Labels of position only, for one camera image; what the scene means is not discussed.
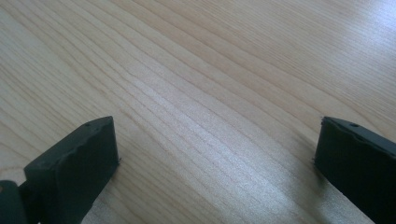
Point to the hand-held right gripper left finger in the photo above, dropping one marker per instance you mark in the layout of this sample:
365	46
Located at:
74	168

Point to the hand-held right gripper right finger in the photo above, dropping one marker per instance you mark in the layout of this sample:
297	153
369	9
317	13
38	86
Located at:
358	168

